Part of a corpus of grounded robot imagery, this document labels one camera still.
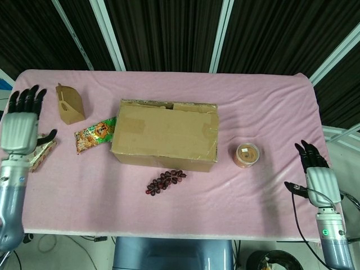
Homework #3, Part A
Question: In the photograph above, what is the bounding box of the chrome stand leg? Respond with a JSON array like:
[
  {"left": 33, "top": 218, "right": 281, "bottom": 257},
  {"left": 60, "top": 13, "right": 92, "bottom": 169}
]
[{"left": 0, "top": 247, "right": 17, "bottom": 270}]

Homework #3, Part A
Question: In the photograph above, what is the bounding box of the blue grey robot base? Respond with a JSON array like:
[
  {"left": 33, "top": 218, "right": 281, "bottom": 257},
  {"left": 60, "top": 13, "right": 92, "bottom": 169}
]
[{"left": 112, "top": 236, "right": 235, "bottom": 270}]

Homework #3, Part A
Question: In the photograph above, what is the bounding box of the black waste bin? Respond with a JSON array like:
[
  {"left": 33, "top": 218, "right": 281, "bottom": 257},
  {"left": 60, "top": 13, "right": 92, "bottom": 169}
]
[{"left": 246, "top": 249, "right": 299, "bottom": 270}]

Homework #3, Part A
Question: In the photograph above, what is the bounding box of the black floor cable with plug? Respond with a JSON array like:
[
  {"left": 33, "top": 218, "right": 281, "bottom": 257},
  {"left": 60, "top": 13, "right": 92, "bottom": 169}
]
[{"left": 80, "top": 235, "right": 108, "bottom": 243}]

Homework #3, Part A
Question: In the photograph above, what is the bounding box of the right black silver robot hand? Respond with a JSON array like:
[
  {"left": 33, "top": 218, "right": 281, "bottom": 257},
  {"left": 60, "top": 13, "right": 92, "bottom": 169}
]
[{"left": 283, "top": 139, "right": 344, "bottom": 208}]

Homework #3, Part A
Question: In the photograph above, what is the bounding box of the thin white frame post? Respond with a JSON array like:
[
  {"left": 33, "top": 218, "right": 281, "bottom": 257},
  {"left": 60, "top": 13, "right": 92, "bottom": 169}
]
[{"left": 51, "top": 0, "right": 94, "bottom": 70}]

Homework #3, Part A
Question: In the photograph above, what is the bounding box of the gold foil wrapped packet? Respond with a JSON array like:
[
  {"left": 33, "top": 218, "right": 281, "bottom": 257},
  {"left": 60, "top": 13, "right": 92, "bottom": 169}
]
[{"left": 28, "top": 134, "right": 59, "bottom": 174}]

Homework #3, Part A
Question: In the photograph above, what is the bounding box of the round orange lidded cup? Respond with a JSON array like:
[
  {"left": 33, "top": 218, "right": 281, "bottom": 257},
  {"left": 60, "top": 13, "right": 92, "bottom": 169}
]
[{"left": 232, "top": 142, "right": 261, "bottom": 169}]

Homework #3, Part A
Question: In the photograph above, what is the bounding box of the blue white box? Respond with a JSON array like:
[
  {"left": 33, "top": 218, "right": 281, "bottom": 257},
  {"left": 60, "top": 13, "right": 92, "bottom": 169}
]
[{"left": 0, "top": 68, "right": 15, "bottom": 99}]

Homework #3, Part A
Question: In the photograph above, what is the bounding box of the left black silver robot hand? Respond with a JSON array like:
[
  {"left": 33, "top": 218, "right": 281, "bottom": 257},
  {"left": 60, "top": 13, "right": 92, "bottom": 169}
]
[{"left": 0, "top": 84, "right": 58, "bottom": 161}]

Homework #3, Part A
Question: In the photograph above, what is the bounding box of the pink table cloth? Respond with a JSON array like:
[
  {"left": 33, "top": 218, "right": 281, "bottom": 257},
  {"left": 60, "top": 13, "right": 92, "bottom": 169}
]
[{"left": 0, "top": 69, "right": 347, "bottom": 243}]

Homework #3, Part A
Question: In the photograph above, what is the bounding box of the wide white frame post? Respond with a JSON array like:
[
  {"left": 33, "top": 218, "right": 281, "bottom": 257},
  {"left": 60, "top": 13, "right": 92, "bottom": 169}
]
[{"left": 89, "top": 0, "right": 127, "bottom": 71}]

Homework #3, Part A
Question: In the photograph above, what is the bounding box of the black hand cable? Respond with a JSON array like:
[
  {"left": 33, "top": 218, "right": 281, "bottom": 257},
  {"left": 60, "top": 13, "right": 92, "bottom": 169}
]
[{"left": 291, "top": 185, "right": 329, "bottom": 270}]

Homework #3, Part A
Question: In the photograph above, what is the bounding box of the kraft paper takeaway box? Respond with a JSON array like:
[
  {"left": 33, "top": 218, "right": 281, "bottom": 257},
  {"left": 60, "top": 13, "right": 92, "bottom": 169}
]
[{"left": 55, "top": 82, "right": 86, "bottom": 125}]

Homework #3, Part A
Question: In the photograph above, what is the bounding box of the large cardboard box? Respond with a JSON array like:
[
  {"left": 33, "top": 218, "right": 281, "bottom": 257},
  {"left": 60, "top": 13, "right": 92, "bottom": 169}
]
[{"left": 109, "top": 98, "right": 219, "bottom": 172}]

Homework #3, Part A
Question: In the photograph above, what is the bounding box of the dark red grape bunch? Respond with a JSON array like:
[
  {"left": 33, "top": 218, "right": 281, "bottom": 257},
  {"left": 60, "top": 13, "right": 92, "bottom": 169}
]
[{"left": 145, "top": 168, "right": 188, "bottom": 196}]

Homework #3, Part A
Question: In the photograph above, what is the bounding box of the white frame rail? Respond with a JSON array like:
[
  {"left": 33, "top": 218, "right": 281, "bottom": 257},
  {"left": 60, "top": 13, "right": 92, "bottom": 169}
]
[{"left": 322, "top": 125, "right": 360, "bottom": 143}]

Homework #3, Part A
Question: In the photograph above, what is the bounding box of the green orange snack packet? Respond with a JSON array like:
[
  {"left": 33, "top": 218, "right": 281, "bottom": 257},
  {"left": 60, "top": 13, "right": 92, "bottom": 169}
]
[{"left": 74, "top": 116, "right": 117, "bottom": 155}]

